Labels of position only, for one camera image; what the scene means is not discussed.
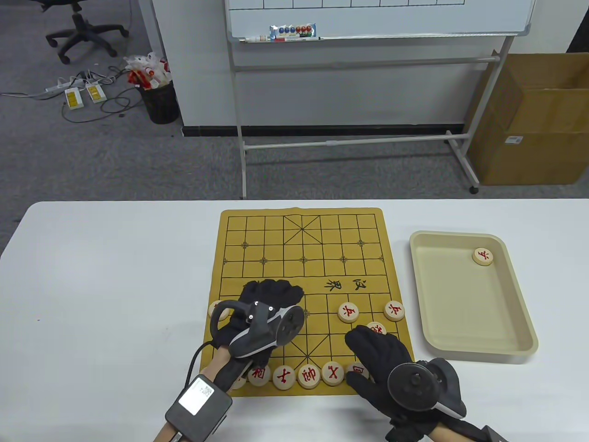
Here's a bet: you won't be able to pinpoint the person's left hand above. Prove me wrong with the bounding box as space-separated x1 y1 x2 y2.
213 279 305 369

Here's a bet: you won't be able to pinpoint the person's right hand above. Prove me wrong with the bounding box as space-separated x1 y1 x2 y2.
344 325 466 429

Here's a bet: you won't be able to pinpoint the yellow chess board mat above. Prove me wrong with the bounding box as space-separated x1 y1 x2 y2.
197 207 420 399

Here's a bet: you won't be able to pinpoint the grey tracking controller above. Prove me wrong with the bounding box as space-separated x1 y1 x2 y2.
387 358 466 419
210 300 305 359

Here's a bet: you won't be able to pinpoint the beige plastic tray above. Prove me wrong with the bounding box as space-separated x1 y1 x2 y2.
409 230 539 364

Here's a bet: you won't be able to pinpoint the grey labelled sensor box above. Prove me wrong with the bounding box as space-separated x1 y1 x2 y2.
165 374 233 442

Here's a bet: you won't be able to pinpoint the black wastebasket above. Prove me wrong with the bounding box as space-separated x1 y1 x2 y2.
140 79 180 125

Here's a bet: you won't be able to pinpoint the brown cardboard box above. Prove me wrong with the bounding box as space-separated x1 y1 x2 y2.
464 52 589 186

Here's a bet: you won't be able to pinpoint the white red trash bags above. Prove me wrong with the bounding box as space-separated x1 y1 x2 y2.
123 52 173 91

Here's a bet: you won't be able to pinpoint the pack of coloured magnets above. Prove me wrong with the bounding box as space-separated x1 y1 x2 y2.
269 23 318 39

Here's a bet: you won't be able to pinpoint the white rolling whiteboard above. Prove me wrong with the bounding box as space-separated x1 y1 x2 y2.
224 0 537 199

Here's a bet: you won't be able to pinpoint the white power strip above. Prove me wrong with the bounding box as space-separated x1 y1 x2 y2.
45 77 88 95

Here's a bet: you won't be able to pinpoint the black office chair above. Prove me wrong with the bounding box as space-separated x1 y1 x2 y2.
29 0 130 65

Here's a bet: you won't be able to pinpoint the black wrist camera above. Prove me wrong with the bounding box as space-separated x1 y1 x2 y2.
386 414 433 442

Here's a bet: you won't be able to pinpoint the black glove cable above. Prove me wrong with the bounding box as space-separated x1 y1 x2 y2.
184 340 217 385

